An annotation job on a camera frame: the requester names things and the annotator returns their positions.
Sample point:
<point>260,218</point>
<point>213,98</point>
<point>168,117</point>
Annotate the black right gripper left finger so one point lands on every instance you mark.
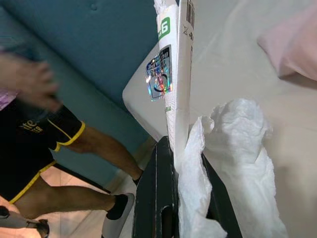
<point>153,193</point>

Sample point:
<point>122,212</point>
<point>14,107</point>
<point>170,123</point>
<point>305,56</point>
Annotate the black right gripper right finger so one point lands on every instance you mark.
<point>220,210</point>

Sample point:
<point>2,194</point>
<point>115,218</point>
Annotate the white tissue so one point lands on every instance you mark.
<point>237,129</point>

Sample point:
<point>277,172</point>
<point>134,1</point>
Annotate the white cardboard packaging box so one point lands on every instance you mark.
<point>182,74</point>

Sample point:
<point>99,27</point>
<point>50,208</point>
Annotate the pink dotted pillow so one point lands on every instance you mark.
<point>294,49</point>

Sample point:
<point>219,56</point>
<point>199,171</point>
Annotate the person's left hand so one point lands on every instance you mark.
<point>32,81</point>

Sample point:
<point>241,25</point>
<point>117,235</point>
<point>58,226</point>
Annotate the grey slipper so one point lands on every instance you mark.
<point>116,228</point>

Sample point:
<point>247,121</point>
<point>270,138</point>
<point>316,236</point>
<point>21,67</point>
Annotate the person in pink patterned shirt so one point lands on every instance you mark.
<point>32,148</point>

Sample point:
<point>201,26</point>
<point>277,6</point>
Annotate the bed with beige sheet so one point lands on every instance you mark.
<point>247,62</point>

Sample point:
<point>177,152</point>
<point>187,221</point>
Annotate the teal upholstered headboard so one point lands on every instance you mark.
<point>86,49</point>

